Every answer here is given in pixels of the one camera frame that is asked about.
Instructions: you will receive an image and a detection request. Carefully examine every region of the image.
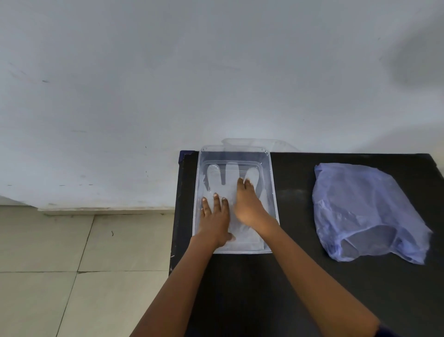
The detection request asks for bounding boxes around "person's right hand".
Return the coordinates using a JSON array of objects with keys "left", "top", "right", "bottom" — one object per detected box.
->
[{"left": 235, "top": 177, "right": 281, "bottom": 240}]

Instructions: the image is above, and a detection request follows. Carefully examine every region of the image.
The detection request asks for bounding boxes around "person's left hand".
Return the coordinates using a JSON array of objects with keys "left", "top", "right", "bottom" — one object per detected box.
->
[{"left": 191, "top": 194, "right": 236, "bottom": 248}]

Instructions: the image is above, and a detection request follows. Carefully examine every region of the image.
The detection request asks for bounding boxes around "transparent plastic glove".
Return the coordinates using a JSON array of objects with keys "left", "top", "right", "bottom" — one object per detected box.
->
[{"left": 204, "top": 161, "right": 270, "bottom": 251}]

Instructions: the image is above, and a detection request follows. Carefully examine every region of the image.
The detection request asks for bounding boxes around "person's left forearm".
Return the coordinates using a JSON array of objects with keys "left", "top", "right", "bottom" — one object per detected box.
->
[{"left": 130, "top": 237, "right": 218, "bottom": 337}]

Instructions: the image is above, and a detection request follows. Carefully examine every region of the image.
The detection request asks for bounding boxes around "person's right forearm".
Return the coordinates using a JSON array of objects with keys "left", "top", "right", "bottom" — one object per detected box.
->
[{"left": 258, "top": 225, "right": 381, "bottom": 337}]

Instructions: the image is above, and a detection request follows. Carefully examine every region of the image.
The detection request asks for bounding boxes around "clear plastic container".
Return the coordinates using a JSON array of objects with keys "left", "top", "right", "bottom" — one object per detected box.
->
[{"left": 192, "top": 145, "right": 281, "bottom": 255}]

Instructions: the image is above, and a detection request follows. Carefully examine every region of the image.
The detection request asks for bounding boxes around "clear plastic container lid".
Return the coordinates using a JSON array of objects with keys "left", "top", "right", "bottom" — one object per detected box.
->
[{"left": 221, "top": 138, "right": 301, "bottom": 153}]

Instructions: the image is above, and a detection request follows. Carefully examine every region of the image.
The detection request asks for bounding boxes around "blue plastic bag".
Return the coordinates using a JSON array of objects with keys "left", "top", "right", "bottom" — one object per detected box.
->
[{"left": 312, "top": 162, "right": 434, "bottom": 266}]

